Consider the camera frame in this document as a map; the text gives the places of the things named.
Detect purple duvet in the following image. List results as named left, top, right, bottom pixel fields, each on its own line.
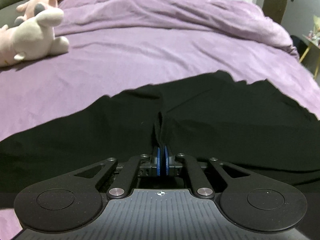
left=55, top=0, right=299, bottom=59

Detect white plush toy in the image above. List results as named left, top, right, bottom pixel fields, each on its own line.
left=1, top=8, right=69, bottom=67

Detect figurines on side table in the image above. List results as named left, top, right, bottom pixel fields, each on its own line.
left=307, top=15, right=320, bottom=47

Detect purple bed sheet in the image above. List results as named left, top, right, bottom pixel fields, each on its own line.
left=0, top=26, right=320, bottom=240

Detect black garment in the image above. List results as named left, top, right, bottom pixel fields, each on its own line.
left=1, top=71, right=319, bottom=208

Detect yellow side table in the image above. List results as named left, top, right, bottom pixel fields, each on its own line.
left=299, top=35, right=319, bottom=80

